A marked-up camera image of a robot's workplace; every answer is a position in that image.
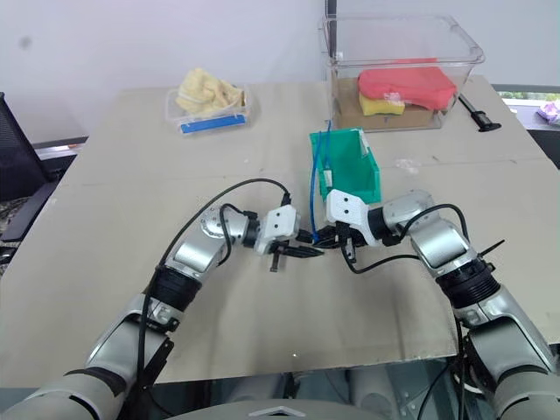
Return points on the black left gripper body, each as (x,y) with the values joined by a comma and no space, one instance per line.
(276,258)

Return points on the small clear plastic container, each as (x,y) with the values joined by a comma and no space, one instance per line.
(210,116)

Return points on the yellow sponge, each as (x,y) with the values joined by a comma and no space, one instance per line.
(380,105)

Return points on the white coupler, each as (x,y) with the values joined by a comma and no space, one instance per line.
(327,177)

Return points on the purple crumpled wrapper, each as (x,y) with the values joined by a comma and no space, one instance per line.
(550,109)

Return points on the blue tape strip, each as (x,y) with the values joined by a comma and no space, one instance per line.
(214,122)

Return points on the yellow crumpled cloth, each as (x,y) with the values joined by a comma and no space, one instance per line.
(207,89)

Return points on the dark rounded robot torso part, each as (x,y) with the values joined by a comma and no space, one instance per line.
(280,409)

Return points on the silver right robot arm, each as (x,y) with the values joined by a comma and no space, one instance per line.
(442,245)

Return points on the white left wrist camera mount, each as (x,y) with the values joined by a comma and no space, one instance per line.
(280,223)

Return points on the green plastic bin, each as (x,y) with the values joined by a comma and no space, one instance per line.
(350,170)

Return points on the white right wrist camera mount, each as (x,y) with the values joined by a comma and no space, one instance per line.
(347,209)

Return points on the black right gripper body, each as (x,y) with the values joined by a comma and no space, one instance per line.
(347,242)

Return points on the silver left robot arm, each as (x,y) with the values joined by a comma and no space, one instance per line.
(192,254)

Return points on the red sponge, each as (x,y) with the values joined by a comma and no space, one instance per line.
(407,85)

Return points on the large clear plastic container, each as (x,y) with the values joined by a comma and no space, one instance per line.
(394,48)

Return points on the black caliper tool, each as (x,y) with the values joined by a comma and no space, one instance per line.
(477,114)

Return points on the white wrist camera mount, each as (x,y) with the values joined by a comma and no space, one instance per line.
(347,209)
(280,223)

